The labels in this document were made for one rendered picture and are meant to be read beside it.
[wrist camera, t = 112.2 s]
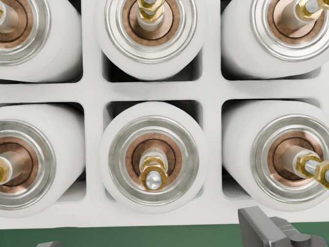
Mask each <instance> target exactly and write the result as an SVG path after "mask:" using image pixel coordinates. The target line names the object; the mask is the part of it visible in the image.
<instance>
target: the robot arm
mask: <svg viewBox="0 0 329 247"><path fill-rule="evenodd" d="M237 212H238V220H239V227H240V233H241V238H242V245H243V247H328V245H327V241H326V239H324V238H323V237H320V236H317V235H310V234H301V233H300V232H299V231H298V230H296V228H295V227H294V226H292V225H291V224H290V223H289V222H288V221H287V220H286V219H283V218H280V217H276V216H274V217H268V216H267V215H266V214H265V213H264V212H263V211H262V210H261V209H260V208H259V207H258V206H251V207H246V208H240V209H238V211H237ZM36 247H62V244H61V242H60V241H53V242H48V243H42V244H38V245H37V246H36Z"/></svg>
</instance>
